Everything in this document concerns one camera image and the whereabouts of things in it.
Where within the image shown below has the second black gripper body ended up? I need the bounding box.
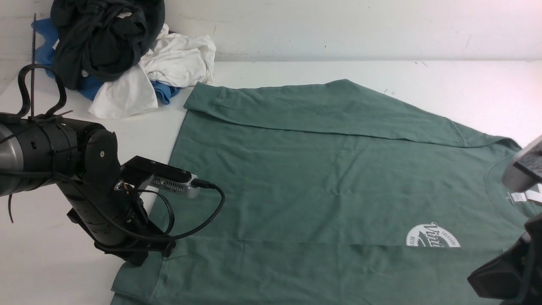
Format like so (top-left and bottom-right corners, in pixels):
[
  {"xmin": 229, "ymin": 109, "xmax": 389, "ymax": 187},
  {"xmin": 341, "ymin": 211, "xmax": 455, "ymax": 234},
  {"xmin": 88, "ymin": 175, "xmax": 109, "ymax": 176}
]
[{"xmin": 467, "ymin": 241, "xmax": 535, "ymax": 302}]

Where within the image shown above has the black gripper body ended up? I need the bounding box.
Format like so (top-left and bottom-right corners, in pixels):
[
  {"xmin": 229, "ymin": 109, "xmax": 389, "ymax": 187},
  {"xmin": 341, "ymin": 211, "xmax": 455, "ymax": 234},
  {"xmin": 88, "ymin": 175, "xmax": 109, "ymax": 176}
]
[{"xmin": 57, "ymin": 167, "xmax": 176, "ymax": 266}]

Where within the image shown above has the green long sleeve shirt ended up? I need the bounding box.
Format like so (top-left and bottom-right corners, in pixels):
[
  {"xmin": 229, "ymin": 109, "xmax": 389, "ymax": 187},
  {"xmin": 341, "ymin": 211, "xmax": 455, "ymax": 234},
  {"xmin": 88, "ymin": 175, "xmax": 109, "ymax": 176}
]
[{"xmin": 111, "ymin": 80, "xmax": 541, "ymax": 305}]

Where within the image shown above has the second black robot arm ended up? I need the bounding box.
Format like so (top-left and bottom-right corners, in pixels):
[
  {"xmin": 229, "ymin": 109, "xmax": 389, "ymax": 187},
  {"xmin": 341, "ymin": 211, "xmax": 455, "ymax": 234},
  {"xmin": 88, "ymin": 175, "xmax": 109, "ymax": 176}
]
[{"xmin": 467, "ymin": 214, "xmax": 542, "ymax": 305}]

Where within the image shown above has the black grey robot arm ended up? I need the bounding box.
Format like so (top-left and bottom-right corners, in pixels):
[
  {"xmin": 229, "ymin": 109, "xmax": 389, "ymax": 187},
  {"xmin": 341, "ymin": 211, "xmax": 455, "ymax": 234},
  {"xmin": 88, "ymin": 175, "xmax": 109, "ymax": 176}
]
[{"xmin": 1, "ymin": 115, "xmax": 176, "ymax": 266}]

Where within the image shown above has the white crumpled garment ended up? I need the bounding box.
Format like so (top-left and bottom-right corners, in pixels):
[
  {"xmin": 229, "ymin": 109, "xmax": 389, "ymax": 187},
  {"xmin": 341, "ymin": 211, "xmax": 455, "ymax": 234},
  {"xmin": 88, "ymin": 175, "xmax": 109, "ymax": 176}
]
[{"xmin": 89, "ymin": 25, "xmax": 216, "ymax": 119}]

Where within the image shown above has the dark green crumpled garment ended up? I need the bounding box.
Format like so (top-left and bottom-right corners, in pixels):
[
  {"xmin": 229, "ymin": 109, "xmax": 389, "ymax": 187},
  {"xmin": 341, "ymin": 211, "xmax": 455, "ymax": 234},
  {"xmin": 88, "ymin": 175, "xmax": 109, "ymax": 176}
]
[{"xmin": 50, "ymin": 0, "xmax": 165, "ymax": 90}]

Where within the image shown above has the blue crumpled garment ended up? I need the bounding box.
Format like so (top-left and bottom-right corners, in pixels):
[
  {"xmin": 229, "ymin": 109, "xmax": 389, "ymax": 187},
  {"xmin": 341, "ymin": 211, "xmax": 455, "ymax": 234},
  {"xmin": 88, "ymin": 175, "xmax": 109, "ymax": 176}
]
[{"xmin": 32, "ymin": 19, "xmax": 180, "ymax": 105}]

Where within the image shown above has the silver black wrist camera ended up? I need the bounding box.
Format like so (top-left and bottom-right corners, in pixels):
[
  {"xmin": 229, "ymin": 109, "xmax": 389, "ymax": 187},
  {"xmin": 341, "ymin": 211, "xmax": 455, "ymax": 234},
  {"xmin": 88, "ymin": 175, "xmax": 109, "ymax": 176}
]
[{"xmin": 121, "ymin": 156, "xmax": 199, "ymax": 199}]

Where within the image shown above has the black camera cable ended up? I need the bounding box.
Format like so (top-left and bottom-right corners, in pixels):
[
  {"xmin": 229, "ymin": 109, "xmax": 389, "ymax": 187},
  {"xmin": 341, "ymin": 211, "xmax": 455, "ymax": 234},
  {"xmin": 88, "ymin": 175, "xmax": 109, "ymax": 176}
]
[{"xmin": 127, "ymin": 179, "xmax": 226, "ymax": 242}]

